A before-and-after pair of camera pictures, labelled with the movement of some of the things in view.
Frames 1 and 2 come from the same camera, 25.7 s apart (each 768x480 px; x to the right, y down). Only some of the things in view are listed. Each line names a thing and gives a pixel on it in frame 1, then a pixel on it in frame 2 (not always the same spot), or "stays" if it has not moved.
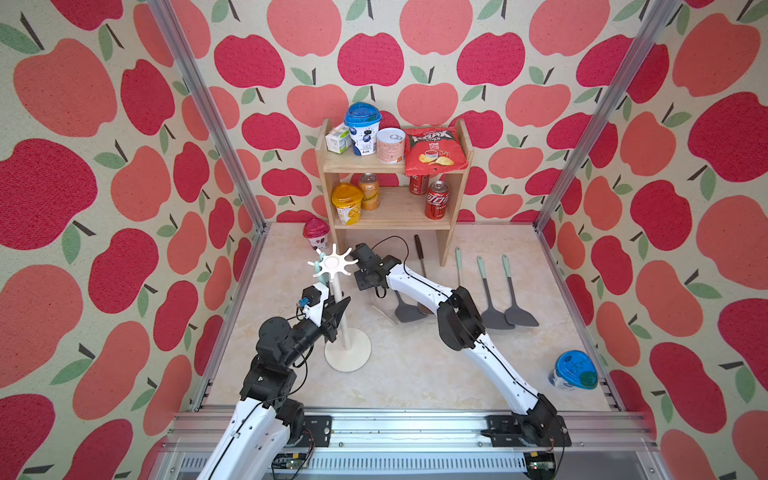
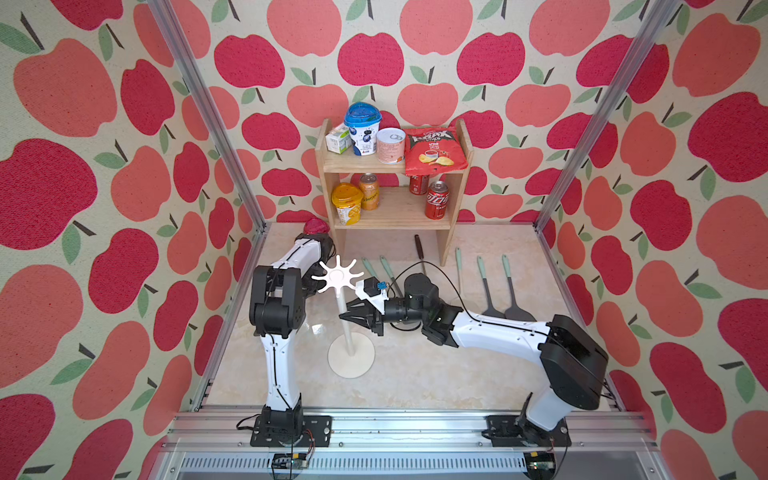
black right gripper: x=360 y=281 to x=373 y=318
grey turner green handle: x=492 y=318 stays
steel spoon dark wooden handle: x=424 y=309 stays
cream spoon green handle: x=458 y=256 stays
